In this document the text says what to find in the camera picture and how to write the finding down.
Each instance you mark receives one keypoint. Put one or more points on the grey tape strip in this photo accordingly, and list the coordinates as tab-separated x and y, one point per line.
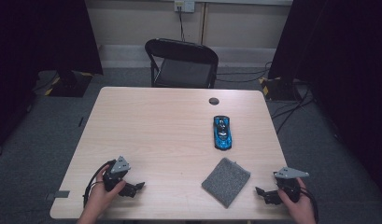
59	194

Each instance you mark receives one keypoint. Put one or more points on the dark round table grommet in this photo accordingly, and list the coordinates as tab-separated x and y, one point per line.
214	101

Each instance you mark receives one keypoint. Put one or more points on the person's left hand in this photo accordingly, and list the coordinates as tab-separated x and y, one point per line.
98	200

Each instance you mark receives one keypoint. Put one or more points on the small black floor object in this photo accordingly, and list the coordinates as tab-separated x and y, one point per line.
81	121

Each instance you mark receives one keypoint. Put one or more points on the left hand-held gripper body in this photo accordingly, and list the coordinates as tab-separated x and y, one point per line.
117	174

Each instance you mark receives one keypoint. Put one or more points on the black curtain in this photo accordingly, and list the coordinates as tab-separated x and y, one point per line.
344	62
39	37

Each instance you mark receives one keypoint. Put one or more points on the black stand base striped tape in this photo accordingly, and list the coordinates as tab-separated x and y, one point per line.
67	87
279	90

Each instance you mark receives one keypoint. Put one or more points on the grey terry cloth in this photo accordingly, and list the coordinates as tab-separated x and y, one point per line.
226	182

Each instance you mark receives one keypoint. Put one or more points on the black folding chair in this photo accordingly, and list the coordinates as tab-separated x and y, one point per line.
182	51

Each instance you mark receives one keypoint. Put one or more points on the white wall socket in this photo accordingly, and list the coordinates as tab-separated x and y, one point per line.
185	6

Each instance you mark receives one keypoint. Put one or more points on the beige wall conduit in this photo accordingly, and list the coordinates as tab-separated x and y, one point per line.
204	25

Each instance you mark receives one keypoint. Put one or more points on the blue toy car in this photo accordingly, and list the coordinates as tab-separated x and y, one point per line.
222	133

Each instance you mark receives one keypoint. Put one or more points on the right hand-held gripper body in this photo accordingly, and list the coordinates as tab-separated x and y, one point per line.
288	185

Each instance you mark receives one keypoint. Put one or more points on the person's right hand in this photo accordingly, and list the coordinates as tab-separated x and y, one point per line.
300	210

